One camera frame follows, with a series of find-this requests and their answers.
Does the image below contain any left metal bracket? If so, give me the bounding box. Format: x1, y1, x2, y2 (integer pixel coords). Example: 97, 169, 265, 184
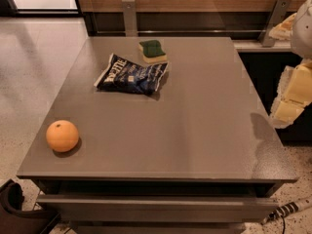
122, 0, 137, 37

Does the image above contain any striped cable on floor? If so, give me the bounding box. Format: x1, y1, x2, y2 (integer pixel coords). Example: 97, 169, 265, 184
261, 196, 312, 225

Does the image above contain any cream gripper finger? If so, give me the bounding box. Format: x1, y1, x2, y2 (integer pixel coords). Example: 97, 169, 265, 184
270, 98, 304, 129
284, 62, 312, 106

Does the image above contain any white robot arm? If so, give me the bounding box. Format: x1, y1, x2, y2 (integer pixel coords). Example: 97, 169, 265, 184
269, 0, 312, 129

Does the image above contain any green and yellow sponge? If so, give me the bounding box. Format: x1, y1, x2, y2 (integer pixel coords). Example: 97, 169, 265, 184
138, 40, 167, 63

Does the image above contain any orange fruit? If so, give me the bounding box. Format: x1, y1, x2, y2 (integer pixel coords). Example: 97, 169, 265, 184
46, 120, 79, 152

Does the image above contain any grey cabinet drawer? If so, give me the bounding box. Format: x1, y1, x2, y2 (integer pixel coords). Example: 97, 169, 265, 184
37, 195, 277, 223

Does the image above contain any blue chip bag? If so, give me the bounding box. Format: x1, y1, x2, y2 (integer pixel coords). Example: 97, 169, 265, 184
94, 54, 168, 96

